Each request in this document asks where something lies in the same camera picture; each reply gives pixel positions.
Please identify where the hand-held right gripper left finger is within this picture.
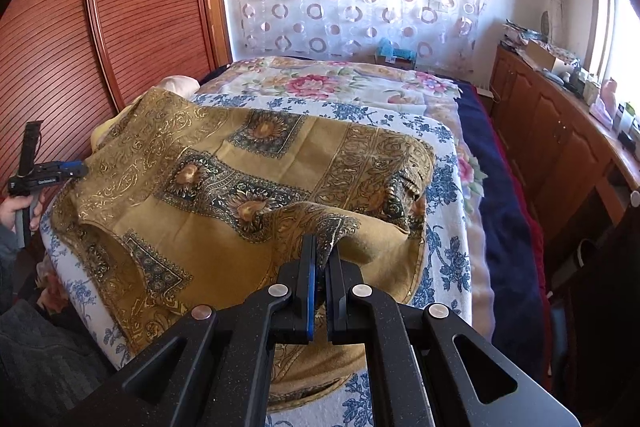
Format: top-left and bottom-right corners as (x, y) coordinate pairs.
(60, 234), (319, 427)

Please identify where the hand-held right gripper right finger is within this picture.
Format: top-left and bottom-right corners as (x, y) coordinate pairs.
(325, 247), (583, 427)

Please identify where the gold patterned shirt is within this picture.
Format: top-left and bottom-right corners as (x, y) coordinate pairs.
(52, 88), (437, 408)

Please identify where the person's left forearm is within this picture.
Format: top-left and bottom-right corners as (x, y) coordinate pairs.
(0, 223), (37, 303)

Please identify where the person's left hand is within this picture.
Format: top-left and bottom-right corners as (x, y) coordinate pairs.
(0, 191), (46, 234)

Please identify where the pale yellow pillow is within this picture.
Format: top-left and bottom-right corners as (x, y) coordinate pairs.
(91, 104), (136, 152)

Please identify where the pink pillow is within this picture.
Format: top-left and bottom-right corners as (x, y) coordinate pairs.
(159, 76), (200, 98)

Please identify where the person's dark knit sweater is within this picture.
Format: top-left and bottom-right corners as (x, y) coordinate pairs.
(0, 297), (121, 427)

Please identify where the wooden slatted wardrobe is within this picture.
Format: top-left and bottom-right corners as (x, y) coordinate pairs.
(0, 0), (233, 168)

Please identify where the navy blanket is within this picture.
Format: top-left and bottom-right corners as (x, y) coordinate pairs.
(457, 79), (548, 378)

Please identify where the teal plastic item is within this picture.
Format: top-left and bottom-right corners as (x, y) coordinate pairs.
(377, 39), (417, 62)

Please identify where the dark chair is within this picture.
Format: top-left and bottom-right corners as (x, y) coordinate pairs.
(547, 207), (640, 408)

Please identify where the wooden cabinet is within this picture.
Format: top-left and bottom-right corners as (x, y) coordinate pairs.
(487, 44), (640, 248)

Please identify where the cardboard box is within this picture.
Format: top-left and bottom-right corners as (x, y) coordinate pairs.
(522, 41), (566, 72)

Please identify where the window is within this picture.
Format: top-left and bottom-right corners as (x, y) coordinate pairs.
(590, 0), (640, 118)

